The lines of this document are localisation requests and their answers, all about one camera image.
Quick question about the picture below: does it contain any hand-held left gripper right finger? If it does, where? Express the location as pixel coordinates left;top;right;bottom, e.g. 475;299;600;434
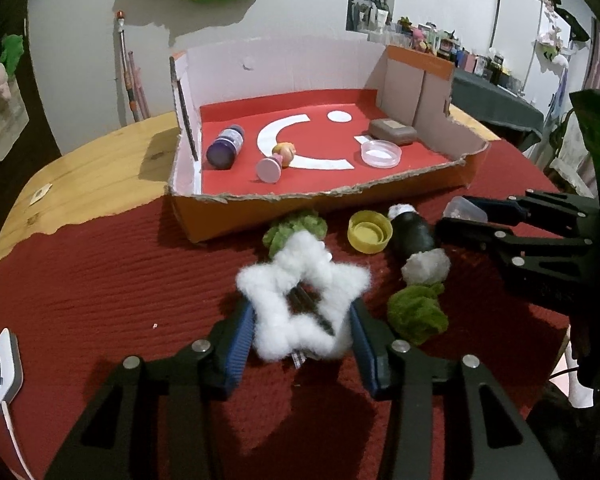
349;300;561;480

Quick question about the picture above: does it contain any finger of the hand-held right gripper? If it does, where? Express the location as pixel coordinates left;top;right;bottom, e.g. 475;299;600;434
435;216;600;281
462;190;599;234

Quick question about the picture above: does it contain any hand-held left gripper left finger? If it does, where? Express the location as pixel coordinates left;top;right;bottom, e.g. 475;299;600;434
42;305;256;480

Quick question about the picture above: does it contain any clear plastic capsule container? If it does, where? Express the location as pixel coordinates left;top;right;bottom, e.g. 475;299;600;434
442;196;488;222

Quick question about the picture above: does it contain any black roll with white cotton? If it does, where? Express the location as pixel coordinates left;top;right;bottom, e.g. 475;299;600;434
386;203;452;285

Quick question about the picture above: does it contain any green fuzzy pompom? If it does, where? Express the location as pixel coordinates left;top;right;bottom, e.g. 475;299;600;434
262;211;328;252
386;282;449;347

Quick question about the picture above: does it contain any white fluffy star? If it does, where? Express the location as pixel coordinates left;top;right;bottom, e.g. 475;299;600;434
236;232;373;363

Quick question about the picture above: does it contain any yellow bottle cap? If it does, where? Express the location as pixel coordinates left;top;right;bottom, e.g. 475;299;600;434
347;210;394;255

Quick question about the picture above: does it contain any clear round lid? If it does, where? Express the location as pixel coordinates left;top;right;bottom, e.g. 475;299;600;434
360;139;402;169

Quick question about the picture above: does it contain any grey square case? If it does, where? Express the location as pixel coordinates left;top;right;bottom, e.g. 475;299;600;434
368;118;418;147

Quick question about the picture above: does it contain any pink doll figurine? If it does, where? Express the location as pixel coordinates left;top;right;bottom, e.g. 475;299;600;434
256;142;297;183

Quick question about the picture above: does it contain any orange cardboard box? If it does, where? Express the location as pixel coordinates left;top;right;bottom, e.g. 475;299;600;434
166;35;491;245

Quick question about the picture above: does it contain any blue bottle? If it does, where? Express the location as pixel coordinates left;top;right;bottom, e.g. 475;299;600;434
206;126;246;170

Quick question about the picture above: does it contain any side table with dark cloth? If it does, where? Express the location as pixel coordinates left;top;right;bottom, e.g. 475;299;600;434
450;67;546;166

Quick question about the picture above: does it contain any red tablecloth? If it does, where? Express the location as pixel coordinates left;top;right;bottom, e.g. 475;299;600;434
0;135;581;480

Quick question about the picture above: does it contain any row of cosmetic bottles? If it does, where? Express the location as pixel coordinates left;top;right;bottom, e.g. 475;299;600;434
367;15;531;96

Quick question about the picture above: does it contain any hanging white plush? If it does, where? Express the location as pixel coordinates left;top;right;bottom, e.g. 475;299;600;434
535;25;571;66

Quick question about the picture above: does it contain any white cabinet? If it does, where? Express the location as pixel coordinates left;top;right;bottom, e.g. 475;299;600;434
490;0;596;111

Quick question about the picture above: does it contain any white square device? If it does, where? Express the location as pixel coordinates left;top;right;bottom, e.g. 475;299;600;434
0;328;25;413

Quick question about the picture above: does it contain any pink stick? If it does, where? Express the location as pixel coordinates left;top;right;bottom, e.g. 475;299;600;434
129;50;149;122

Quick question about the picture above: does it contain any metal pole with red tip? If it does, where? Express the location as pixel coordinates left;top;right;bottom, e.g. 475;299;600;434
114;10;146;123

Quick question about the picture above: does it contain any dark door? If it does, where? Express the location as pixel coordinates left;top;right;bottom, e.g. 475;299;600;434
0;10;63;201

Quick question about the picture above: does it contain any hanging paper card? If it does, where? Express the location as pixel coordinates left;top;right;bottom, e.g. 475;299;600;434
0;80;31;161

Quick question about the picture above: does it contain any green plush toy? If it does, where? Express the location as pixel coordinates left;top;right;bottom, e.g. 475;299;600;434
0;34;26;78

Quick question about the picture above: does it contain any white cable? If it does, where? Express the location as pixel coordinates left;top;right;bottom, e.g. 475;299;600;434
0;402;36;480

